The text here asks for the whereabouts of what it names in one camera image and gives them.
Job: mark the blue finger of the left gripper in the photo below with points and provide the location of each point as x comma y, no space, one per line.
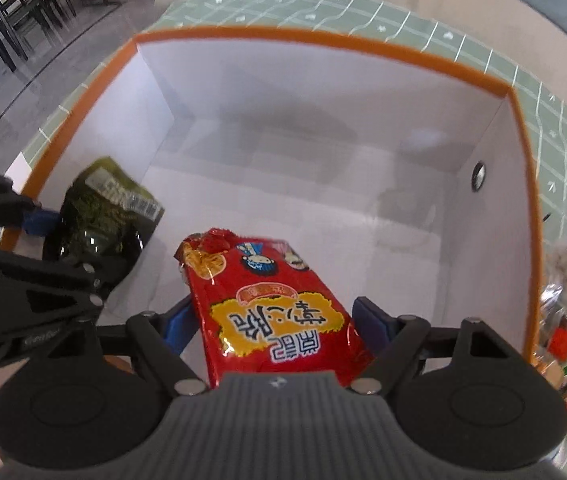
40,221

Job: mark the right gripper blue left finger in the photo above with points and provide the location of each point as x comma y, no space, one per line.
157,341

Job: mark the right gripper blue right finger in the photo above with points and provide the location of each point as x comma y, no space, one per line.
395,344

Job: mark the dark green seaweed packet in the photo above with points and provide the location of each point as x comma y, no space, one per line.
105,221

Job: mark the red spicy strips packet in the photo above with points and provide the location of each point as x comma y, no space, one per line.
262,309

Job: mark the clear packet red label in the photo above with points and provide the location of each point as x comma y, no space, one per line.
550,355

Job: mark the orange cardboard box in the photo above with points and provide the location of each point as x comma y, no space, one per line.
395,174

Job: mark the green checkered tablecloth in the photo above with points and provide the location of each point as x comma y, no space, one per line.
464,393

